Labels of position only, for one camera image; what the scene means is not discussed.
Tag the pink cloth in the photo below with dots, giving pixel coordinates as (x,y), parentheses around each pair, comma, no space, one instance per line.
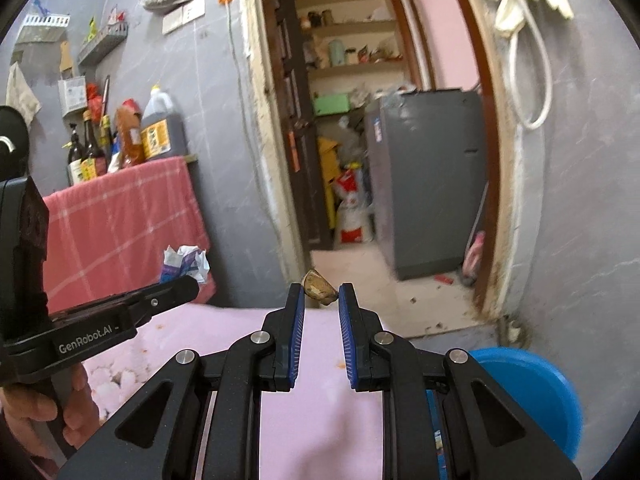
(474,255)

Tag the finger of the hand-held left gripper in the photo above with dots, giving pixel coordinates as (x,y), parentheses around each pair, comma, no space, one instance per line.
(165,300)

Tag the dark glass sauce bottle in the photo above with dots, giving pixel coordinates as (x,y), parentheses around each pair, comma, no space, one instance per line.
(76,160)
(94,150)

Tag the beige hanging cloth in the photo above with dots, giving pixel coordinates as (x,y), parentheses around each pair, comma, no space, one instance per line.
(22,95)

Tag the wrapper scrap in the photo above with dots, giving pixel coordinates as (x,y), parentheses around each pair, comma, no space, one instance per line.
(317,287)

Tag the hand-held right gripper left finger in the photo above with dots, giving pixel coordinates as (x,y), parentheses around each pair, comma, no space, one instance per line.
(295,340)

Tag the white wall switch plate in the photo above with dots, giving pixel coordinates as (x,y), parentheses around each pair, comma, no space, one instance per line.
(182,16)

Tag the yellow container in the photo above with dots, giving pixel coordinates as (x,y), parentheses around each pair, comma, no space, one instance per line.
(329,170)

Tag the green box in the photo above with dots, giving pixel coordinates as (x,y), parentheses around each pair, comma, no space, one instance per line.
(331,104)

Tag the grey wall shelf rack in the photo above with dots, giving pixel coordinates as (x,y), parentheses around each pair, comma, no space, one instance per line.
(102,45)

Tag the red plastic bag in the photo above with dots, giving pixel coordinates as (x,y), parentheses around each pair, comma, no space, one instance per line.
(97,97)

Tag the white wall box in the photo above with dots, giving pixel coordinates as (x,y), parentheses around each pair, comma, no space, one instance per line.
(73,96)

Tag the white wall basket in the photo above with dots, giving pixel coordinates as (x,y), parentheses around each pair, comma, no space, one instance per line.
(42,27)

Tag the dark wooden door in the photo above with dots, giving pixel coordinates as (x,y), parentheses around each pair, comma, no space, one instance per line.
(300,110)

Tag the red plaid cloth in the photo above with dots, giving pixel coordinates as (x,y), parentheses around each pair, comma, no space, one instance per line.
(115,220)

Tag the blue plastic basin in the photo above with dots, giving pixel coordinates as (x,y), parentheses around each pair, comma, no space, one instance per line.
(530,390)

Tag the grey refrigerator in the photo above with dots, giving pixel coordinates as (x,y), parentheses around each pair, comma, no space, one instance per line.
(425,185)

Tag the large dark oil jug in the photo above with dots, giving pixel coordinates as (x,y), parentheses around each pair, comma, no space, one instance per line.
(162,130)

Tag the white blue wrapper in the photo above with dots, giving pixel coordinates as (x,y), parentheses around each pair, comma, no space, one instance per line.
(187,260)

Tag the small red packet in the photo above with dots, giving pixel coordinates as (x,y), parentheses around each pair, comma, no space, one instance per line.
(443,278)

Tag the brown bottle with red cap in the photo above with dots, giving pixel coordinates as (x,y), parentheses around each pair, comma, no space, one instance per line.
(129,135)

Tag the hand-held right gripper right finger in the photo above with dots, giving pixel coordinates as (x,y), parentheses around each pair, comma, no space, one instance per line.
(347,340)

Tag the person's left hand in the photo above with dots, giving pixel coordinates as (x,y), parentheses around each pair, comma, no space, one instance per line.
(27,415)

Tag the pale green jar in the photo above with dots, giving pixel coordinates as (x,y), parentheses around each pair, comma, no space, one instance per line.
(336,53)

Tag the red white sack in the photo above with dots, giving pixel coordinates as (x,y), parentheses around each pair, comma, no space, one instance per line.
(352,210)

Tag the pink floral table cover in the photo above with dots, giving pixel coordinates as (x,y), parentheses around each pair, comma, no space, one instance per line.
(320,435)

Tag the wooden shelving unit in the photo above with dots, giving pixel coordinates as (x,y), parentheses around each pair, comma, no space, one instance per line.
(350,25)

